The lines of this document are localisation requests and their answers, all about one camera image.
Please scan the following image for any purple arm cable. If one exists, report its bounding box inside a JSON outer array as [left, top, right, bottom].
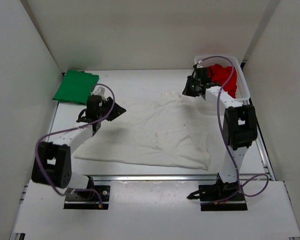
[[35, 84, 116, 209], [194, 55, 270, 206]]

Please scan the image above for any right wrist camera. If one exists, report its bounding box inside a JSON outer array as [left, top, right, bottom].
[[194, 66, 213, 85]]

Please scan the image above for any white plastic basket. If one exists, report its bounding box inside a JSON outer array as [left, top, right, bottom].
[[194, 54, 251, 101]]

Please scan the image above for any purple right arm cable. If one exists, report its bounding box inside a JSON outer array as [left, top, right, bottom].
[[194, 55, 270, 206]]

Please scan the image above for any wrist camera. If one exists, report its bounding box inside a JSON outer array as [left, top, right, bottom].
[[85, 86, 106, 121], [194, 66, 213, 85]]

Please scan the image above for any white t shirt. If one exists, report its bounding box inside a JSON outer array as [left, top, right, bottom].
[[74, 92, 210, 170]]

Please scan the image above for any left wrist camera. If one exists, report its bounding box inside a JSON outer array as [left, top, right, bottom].
[[85, 86, 106, 121]]

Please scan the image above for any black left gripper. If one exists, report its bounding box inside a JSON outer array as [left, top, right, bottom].
[[97, 96, 126, 122]]

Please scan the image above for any aluminium table rail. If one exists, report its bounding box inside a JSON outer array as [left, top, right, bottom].
[[34, 173, 273, 186]]

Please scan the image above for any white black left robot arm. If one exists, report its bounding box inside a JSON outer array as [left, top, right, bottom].
[[31, 95, 127, 200]]

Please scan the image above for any red t shirt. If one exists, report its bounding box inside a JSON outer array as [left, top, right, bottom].
[[208, 64, 237, 98]]

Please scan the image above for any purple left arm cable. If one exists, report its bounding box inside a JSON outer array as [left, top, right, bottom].
[[35, 84, 116, 209]]

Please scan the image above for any green t shirt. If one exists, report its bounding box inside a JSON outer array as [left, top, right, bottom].
[[52, 69, 100, 105]]

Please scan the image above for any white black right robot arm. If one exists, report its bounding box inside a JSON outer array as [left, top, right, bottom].
[[182, 75, 258, 205]]

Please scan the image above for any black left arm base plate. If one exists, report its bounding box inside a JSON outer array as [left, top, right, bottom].
[[63, 184, 111, 210]]

